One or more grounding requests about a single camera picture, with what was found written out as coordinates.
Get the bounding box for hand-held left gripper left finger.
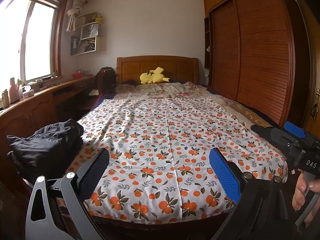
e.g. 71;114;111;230
25;148;110;240

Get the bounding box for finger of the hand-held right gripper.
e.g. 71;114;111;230
250;124;300;155
284;121;320;145

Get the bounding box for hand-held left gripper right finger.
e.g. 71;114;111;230
209;148;295;240

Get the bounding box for black coat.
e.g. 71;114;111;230
7;119;84;155

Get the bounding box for black jacket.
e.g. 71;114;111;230
7;140;83;183

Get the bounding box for person's right hand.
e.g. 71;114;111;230
292;170;320;224

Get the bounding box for beige patterned blanket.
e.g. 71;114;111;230
217;95;273;128

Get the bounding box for wooden door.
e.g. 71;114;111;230
292;0;320;135

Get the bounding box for orange print bed sheet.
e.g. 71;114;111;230
66;96;288;224

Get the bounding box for wooden slatted wardrobe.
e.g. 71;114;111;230
203;0;297;127

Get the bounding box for wooden desk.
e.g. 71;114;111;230
0;76;98;155

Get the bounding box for dark backpack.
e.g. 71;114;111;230
97;66;117;94

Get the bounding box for floral quilt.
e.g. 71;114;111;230
115;81;240;105

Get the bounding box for tissue box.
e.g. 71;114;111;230
22;86;35;98

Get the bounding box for yellow plush toy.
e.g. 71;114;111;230
139;67;170;85

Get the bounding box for wooden headboard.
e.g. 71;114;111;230
116;56;199;85

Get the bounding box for pink bottle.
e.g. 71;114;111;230
9;77;20;104

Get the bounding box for dark side shelf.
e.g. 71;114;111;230
204;16;213;69

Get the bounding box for window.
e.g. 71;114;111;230
0;0;69;85

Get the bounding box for tied cream curtain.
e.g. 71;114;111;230
65;0;87;32

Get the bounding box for white wall shelf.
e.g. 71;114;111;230
70;12;103;56

